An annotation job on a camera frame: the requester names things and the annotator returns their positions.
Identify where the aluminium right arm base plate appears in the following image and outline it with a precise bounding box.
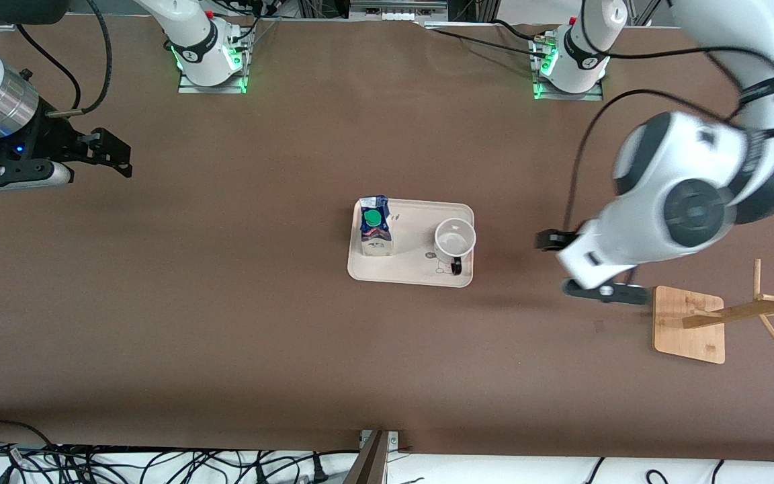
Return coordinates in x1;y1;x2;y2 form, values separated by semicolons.
177;24;257;95

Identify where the blue milk carton green cap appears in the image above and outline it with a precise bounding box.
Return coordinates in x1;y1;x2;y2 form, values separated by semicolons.
358;195;394;258

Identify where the short black table cable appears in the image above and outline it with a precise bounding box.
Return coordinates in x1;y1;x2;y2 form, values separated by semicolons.
491;18;539;41

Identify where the wooden mug stand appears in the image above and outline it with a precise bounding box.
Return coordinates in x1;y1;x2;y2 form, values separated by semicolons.
652;259;774;365

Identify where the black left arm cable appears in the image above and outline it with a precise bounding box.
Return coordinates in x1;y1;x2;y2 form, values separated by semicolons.
564;0;774;233

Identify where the grey metal camera post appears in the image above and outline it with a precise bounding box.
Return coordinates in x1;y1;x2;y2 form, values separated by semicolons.
343;430;389;484

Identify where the aluminium left arm base plate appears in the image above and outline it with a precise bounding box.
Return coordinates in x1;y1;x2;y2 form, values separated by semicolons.
529;37;605;102

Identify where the long black table cable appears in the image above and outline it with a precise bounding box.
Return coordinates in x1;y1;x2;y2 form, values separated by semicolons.
424;26;552;61

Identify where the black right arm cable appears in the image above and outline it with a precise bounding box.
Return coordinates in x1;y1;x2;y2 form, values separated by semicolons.
16;0;114;118

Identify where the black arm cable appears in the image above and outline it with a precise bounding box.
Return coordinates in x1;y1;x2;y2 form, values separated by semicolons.
564;0;774;233
16;0;114;118

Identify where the white smiley mug black handle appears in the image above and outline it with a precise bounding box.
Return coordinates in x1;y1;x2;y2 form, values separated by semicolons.
433;218;477;275

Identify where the white tray with bear print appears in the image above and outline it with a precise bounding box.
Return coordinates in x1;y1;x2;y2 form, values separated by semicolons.
347;200;474;288

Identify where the small metal post bracket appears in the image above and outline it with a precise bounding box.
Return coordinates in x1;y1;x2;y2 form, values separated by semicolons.
359;430;400;449

